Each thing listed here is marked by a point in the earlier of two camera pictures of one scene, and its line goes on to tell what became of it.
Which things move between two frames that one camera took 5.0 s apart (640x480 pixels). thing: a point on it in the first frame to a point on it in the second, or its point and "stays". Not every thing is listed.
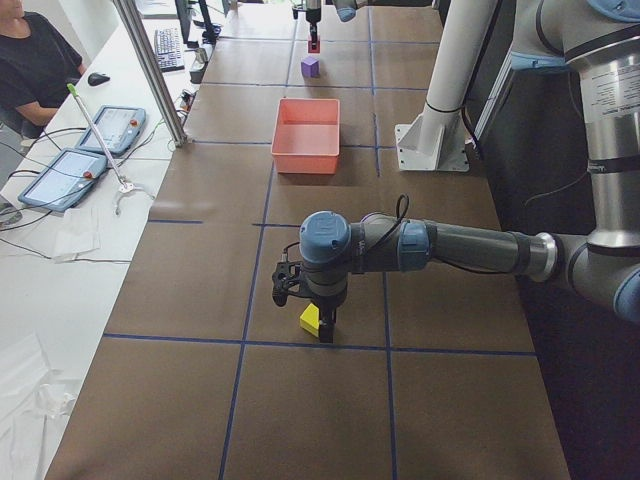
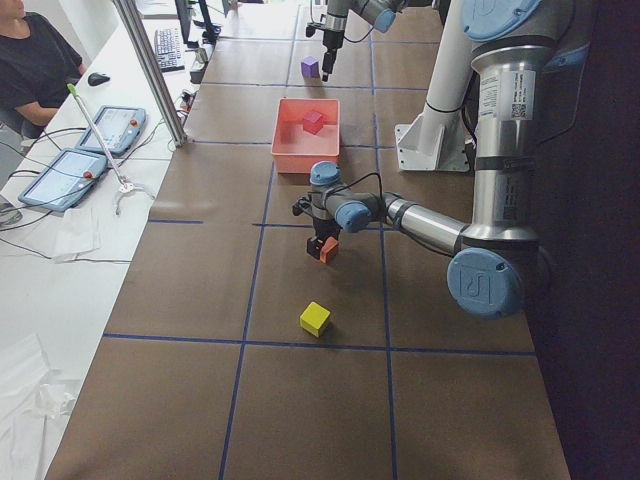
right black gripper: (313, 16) to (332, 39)
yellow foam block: (309, 320) stays
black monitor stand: (211, 31) stays
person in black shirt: (37, 64) stays
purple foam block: (310, 67) stays
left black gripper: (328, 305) to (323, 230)
